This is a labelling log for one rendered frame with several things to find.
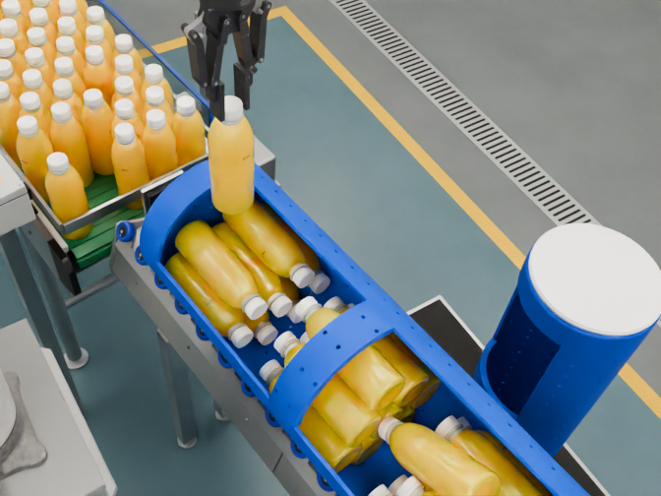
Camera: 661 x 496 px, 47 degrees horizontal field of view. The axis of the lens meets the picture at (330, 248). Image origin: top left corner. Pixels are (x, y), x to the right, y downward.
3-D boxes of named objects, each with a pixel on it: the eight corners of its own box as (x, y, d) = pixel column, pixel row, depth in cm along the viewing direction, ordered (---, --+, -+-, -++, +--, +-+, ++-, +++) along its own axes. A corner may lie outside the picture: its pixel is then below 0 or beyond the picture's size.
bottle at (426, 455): (485, 466, 107) (392, 403, 122) (458, 513, 106) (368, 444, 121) (510, 481, 111) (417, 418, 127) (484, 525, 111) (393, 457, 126)
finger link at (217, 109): (224, 84, 109) (219, 86, 109) (224, 121, 114) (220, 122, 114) (212, 72, 110) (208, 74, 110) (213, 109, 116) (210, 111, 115)
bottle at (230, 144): (202, 199, 131) (195, 110, 116) (234, 178, 135) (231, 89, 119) (231, 222, 129) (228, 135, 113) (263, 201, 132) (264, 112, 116)
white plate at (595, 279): (599, 205, 167) (597, 209, 168) (502, 252, 156) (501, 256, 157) (695, 297, 153) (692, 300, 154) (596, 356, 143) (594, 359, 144)
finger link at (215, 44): (233, 18, 101) (224, 19, 100) (221, 89, 109) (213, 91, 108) (216, 3, 103) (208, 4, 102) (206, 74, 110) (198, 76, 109)
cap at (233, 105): (211, 111, 116) (210, 102, 115) (230, 100, 118) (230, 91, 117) (228, 125, 115) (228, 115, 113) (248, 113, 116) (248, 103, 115)
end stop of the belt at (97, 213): (67, 235, 161) (64, 225, 159) (65, 232, 161) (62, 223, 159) (224, 156, 179) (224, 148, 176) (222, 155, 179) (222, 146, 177)
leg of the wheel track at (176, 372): (184, 452, 232) (165, 345, 183) (173, 438, 235) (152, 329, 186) (200, 441, 235) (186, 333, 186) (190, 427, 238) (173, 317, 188)
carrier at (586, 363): (497, 393, 237) (423, 436, 226) (597, 207, 168) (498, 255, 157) (559, 470, 223) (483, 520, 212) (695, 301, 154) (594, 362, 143)
